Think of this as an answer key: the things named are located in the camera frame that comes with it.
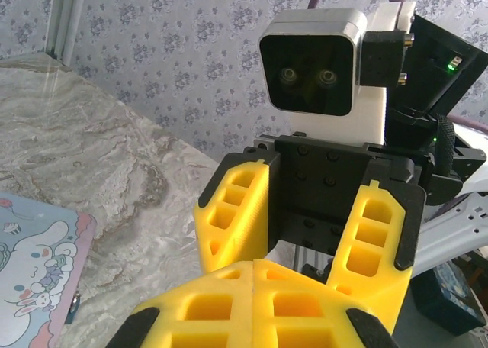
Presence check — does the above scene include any pastel cartoon storage box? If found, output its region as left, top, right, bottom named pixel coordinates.
left=0, top=190, right=97, bottom=348

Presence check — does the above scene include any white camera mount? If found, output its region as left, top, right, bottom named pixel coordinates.
left=288, top=0, right=416, bottom=146

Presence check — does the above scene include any dark blue patterned box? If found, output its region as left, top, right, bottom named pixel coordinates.
left=411, top=262, right=487, bottom=336

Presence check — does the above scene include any aluminium frame post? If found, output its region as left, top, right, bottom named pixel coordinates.
left=44, top=0, right=91, bottom=65

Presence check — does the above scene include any silver black wrist camera box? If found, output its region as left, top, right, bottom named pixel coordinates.
left=258, top=8, right=369, bottom=117

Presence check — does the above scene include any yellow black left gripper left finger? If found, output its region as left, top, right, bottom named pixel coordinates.
left=108, top=259, right=255, bottom=348

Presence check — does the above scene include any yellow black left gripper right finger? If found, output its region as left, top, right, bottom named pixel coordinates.
left=254, top=259, right=398, bottom=348

